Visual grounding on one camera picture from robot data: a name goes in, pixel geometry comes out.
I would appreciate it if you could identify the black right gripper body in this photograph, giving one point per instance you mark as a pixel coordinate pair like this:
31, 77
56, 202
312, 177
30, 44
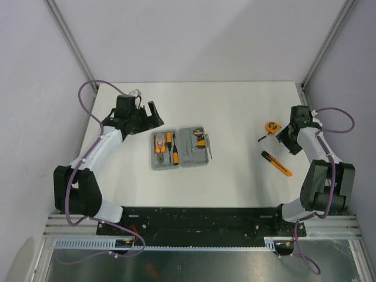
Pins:
288, 140

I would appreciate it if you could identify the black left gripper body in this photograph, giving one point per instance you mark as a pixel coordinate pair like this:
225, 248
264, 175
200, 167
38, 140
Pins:
139, 118

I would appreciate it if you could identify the orange handle thick screwdriver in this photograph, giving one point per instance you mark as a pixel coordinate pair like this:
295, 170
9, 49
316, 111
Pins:
169, 144

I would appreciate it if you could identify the orange handle pliers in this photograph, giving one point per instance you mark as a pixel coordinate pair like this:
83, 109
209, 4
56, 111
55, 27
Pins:
160, 146

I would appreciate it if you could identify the grey plastic tool case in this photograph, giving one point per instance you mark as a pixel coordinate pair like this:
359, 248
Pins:
189, 154

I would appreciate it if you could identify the orange handle slim screwdriver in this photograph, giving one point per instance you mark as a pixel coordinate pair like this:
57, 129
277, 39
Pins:
175, 152

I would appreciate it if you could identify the orange black utility knife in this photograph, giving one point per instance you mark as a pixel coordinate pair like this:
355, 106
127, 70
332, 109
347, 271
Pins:
276, 163

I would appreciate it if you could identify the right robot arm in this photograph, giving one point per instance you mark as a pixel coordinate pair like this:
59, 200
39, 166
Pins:
327, 187

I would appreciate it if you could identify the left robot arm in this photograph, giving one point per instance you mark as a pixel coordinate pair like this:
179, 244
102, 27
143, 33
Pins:
76, 189

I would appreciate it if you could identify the orange tape measure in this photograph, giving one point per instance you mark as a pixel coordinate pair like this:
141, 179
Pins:
271, 128

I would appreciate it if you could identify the orange hex key holder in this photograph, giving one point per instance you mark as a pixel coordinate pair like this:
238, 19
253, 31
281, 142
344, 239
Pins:
201, 143

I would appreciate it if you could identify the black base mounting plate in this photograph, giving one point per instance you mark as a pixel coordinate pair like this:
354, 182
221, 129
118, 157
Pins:
154, 223

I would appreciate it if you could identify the grey slotted cable duct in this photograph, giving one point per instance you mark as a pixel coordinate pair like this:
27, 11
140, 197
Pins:
121, 244

